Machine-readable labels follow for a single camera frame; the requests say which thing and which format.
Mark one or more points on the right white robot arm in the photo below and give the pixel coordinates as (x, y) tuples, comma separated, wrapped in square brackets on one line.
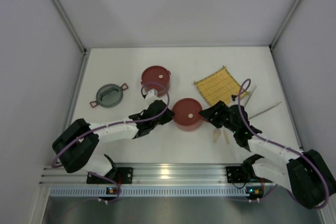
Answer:
[(304, 174)]

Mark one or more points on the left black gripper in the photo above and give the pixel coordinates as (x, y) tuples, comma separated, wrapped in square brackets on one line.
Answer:
[(161, 112)]

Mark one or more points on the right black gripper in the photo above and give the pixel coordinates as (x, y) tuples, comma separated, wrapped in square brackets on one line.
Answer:
[(219, 114)]

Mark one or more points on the left black base bracket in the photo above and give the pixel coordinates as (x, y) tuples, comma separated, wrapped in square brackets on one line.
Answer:
[(121, 175)]

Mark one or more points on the metal tongs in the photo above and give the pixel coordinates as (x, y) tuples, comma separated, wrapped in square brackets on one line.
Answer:
[(255, 102)]

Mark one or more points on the cream small stick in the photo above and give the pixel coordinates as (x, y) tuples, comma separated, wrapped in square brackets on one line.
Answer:
[(226, 137)]

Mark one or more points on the cream small spoon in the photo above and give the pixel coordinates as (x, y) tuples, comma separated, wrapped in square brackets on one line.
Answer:
[(216, 135)]

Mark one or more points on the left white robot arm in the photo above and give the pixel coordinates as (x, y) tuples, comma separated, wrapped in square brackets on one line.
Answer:
[(75, 148)]

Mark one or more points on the right black base bracket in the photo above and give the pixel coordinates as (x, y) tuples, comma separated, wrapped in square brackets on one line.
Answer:
[(235, 174)]

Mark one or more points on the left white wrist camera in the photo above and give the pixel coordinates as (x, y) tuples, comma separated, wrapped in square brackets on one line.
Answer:
[(151, 96)]

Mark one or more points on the black base bracket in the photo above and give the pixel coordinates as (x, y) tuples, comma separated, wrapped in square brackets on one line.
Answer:
[(121, 175), (235, 174)]

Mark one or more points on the dark red lid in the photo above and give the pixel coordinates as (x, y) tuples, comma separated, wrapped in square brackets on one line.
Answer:
[(157, 74), (187, 111)]

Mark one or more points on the bamboo serving mat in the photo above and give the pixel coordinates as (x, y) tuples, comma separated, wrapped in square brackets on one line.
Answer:
[(219, 86)]

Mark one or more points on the dark red steel-lined pot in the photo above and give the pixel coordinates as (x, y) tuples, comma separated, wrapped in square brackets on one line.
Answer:
[(161, 90)]

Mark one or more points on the aluminium mounting rail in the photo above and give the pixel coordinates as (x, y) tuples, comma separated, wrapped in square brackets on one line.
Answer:
[(153, 180)]

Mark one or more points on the grey transparent lid with handles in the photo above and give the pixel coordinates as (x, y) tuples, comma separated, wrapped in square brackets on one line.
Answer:
[(109, 95)]

